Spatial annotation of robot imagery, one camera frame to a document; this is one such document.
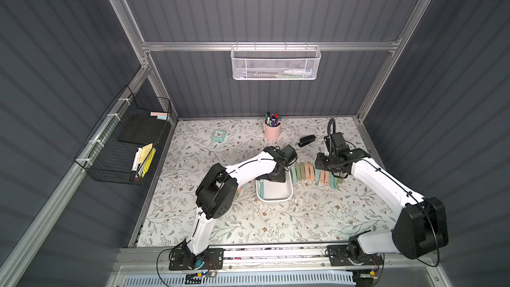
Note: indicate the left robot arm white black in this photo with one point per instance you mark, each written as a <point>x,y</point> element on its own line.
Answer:
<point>214,197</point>

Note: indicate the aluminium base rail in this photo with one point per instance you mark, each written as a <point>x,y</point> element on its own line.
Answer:
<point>260,258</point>

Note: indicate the yellow notepad in basket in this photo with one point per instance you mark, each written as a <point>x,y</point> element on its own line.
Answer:
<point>142,162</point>

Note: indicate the olive folding fruit knife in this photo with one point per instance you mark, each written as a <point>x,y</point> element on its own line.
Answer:
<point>302,171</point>

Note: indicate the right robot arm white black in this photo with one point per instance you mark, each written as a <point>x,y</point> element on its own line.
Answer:
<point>421,225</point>

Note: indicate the teal alarm clock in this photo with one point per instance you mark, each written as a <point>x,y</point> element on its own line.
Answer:
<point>219,135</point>

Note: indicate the pens in pink cup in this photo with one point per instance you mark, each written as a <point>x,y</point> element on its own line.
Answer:
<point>272,120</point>

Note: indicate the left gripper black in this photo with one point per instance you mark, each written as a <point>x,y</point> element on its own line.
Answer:
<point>280,171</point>

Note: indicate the teal folding knife in box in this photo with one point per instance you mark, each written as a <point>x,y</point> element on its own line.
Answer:
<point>261,189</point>

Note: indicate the light pink folding knife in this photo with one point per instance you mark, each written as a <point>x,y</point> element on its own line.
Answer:
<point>327,179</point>

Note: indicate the pink folding fruit knife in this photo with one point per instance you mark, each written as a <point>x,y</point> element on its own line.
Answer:
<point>307,170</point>

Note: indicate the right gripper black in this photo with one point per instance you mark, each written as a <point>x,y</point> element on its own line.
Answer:
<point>325,163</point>

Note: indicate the white wire wall basket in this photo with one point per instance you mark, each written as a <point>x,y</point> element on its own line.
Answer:
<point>266,63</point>

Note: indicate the white tube in basket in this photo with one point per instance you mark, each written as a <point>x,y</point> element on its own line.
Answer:
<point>298,73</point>

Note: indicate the pink pen holder cup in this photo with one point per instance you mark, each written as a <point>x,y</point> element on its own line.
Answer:
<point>272,133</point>

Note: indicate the white storage box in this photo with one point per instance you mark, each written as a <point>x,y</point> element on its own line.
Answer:
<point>277,192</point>

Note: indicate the floral table mat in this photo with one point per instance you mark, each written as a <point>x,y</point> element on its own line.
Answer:
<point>314,213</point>

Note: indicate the teal celvinc knife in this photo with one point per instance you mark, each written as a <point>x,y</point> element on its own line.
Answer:
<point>333,182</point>

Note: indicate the black stapler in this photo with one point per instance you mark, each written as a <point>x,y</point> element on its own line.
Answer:
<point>306,140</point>

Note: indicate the black wire side basket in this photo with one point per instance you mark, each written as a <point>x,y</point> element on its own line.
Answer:
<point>103,157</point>

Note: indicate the black notebook in basket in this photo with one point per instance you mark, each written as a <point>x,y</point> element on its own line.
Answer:
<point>142,130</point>

